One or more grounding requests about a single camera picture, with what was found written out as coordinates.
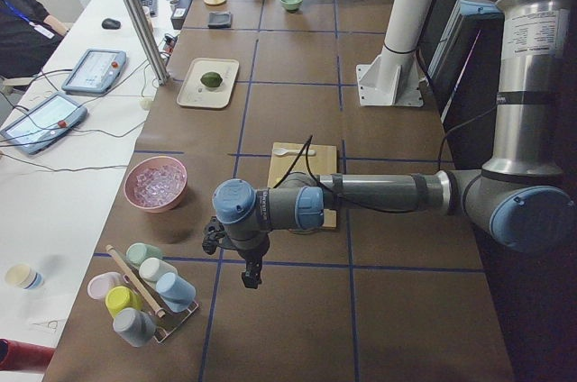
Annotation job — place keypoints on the pale green cup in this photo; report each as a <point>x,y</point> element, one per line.
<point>138,252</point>

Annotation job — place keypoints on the aluminium frame post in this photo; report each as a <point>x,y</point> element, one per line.
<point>146,38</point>

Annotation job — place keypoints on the seated person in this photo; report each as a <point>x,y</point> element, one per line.
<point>29,36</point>

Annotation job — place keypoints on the teach pendant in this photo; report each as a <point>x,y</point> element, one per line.
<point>95,72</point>
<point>45,123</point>

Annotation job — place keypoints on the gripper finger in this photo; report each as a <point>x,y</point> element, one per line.
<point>247,280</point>
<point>255,281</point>

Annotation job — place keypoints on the bamboo cutting board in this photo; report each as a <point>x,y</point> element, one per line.
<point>323,163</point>

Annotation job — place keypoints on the far teach pendant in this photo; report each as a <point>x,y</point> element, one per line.
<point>95,72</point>

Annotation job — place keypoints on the yellow cup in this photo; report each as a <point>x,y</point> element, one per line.
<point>121,297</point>

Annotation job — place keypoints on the white cup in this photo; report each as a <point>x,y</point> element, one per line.
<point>152,269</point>

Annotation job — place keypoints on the metal cup rack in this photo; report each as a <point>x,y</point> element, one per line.
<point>171,322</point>

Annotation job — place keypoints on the grey folded cloth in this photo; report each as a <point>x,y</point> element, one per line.
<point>219,20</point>

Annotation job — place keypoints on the white rabbit tray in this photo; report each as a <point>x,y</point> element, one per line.
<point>193,94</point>

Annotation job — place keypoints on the pink cup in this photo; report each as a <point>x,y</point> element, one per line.
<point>100,285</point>

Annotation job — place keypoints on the near teach pendant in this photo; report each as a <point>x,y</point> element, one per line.
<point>45,123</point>

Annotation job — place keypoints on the red object at edge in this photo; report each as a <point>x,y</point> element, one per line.
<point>25,357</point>

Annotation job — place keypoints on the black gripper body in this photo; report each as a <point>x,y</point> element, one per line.
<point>254,257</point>

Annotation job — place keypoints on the black computer mouse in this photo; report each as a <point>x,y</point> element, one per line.
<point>111,24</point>

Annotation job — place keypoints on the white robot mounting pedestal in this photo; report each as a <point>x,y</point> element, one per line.
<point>392,78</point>

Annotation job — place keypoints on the white plastic spoon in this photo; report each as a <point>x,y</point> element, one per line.
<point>282,152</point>

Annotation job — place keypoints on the green avocado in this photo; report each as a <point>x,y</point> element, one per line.
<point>211,79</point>

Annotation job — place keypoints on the grey cup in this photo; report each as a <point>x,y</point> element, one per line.
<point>134,326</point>

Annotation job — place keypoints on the light green bowl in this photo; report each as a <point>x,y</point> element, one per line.
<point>291,6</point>

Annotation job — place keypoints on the black box with label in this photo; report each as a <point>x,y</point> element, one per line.
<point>179,12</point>

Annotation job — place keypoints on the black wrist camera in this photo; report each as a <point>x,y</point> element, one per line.
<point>213,235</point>

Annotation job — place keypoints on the pink bowl with ice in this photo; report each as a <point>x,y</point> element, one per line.
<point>157,184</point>

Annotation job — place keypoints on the paper cup blue stripe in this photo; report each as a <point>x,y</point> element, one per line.
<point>23,276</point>

